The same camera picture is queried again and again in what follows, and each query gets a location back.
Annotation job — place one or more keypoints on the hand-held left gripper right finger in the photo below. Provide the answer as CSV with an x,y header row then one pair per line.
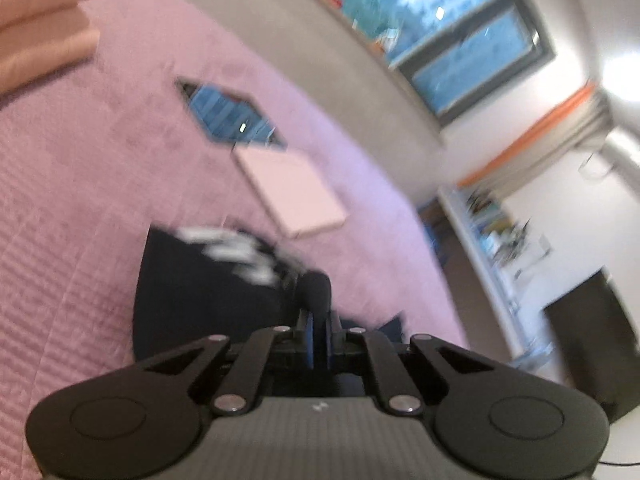
x,y
327,332

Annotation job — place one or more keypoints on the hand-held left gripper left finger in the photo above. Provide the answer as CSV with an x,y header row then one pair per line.
x,y
309,332

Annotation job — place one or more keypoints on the dark navy white-striped hoodie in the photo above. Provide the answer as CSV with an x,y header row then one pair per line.
x,y
200,300

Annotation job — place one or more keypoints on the folded pink cloth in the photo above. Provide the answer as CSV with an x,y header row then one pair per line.
x,y
290,192

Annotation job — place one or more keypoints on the light blue desk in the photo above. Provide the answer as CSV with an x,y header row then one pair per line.
x,y
492,285

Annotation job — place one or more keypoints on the blue plaid folded cloth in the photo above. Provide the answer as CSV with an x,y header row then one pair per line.
x,y
227,112

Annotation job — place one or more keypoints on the purple quilted bed blanket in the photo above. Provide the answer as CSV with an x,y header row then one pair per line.
x,y
75,210

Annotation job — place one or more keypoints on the black monitor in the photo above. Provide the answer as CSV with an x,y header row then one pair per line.
x,y
592,340

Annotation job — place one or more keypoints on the beige curtain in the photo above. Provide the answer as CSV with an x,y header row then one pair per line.
x,y
550,127

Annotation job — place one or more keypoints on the dark framed window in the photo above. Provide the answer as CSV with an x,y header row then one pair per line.
x,y
440,25

